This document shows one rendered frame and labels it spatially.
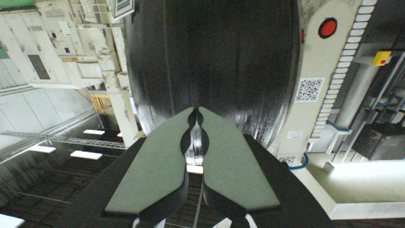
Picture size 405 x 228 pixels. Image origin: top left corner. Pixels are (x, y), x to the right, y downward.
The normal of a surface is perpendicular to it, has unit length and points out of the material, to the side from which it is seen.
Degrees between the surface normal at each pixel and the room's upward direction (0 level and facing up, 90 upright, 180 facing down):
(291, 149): 90
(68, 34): 90
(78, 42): 90
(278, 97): 93
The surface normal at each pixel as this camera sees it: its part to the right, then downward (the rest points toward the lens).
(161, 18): 0.01, 0.04
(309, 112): 0.03, 0.44
